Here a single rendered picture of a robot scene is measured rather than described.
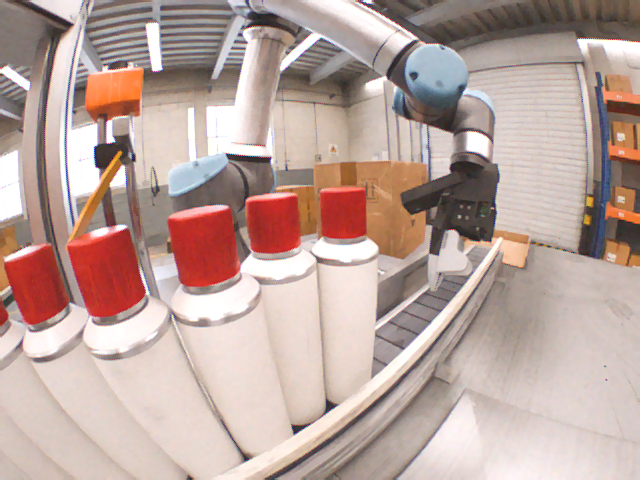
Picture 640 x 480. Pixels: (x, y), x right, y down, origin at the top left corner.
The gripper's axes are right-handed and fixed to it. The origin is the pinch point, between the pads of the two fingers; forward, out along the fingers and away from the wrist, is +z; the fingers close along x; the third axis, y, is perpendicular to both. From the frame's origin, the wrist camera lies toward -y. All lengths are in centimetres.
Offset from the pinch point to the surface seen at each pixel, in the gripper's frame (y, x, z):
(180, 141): -527, -13, -123
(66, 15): -10, -54, -10
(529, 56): 24, 224, -367
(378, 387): 5.0, -15.8, 11.5
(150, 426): 3.4, -34.0, 13.5
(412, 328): 0.4, -1.8, 7.3
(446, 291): -0.1, 10.2, 0.4
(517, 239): 8, 70, -30
